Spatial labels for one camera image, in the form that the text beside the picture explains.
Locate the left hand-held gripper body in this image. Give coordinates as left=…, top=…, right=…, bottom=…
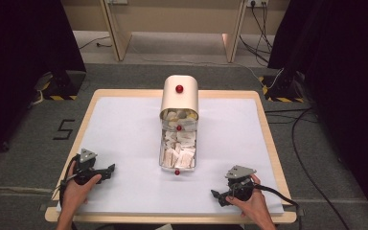
left=73, top=148, right=107, bottom=186

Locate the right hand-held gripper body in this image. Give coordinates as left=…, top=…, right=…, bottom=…
left=224, top=164, right=258, bottom=202

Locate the person's left hand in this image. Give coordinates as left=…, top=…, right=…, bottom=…
left=61, top=160, right=103, bottom=209

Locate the person's right hand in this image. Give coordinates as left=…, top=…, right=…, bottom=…
left=225, top=173, right=270, bottom=225

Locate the white table mat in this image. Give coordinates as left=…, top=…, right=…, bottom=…
left=56, top=96, right=285, bottom=215

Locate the long-pulled clear drawer red knob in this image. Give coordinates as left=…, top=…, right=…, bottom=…
left=158, top=126, right=198, bottom=176

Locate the pile of white paper packets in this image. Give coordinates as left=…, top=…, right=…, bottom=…
left=160, top=129, right=196, bottom=170

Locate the wooden table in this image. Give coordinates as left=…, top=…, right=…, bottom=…
left=44, top=88, right=298, bottom=225

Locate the short-pulled clear drawer red knob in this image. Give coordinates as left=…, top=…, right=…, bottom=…
left=160, top=109, right=200, bottom=132

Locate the heap of pale yellowish packets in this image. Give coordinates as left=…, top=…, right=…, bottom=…
left=162, top=109, right=198, bottom=130

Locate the black stand base hazard tape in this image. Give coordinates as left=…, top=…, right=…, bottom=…
left=40, top=70, right=87, bottom=102
left=258, top=74, right=306, bottom=104

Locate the beige box lid red knob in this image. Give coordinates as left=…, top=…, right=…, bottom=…
left=159, top=74, right=200, bottom=122

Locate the black curtain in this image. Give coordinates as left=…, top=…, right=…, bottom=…
left=0, top=0, right=87, bottom=166
left=266, top=0, right=368, bottom=221

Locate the light wooden desk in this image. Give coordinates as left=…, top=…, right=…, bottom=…
left=60, top=0, right=291, bottom=64

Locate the left hand-held gripper black cable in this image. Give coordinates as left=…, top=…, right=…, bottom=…
left=57, top=154, right=80, bottom=207

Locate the hand-held gripper black cable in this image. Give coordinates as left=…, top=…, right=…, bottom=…
left=57, top=154, right=80, bottom=207
left=254, top=184, right=303, bottom=230

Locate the right hand-held gripper black cable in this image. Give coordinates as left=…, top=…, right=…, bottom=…
left=254, top=184, right=303, bottom=230

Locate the long black floor cable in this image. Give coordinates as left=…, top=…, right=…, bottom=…
left=264, top=107, right=353, bottom=230

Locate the thin black floor cable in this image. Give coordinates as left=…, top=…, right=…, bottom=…
left=78, top=34, right=113, bottom=51

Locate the bundle of black hanging cables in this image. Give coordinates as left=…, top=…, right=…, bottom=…
left=239, top=2, right=274, bottom=66

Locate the white wall socket with plugs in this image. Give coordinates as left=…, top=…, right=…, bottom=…
left=246, top=0, right=269, bottom=8

